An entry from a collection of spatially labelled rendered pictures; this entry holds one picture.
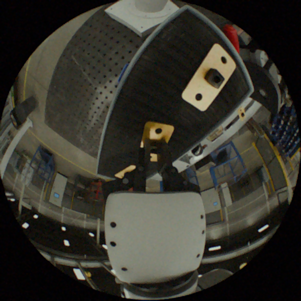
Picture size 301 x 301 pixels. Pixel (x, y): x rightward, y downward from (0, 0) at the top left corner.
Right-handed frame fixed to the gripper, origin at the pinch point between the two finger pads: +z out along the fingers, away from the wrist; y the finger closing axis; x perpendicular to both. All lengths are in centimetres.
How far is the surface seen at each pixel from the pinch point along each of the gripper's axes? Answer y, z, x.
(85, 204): -325, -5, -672
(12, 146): -350, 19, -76
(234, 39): 6.1, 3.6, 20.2
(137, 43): -11, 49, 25
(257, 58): 20.0, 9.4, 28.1
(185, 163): 14.3, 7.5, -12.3
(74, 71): -50, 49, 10
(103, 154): -8.8, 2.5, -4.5
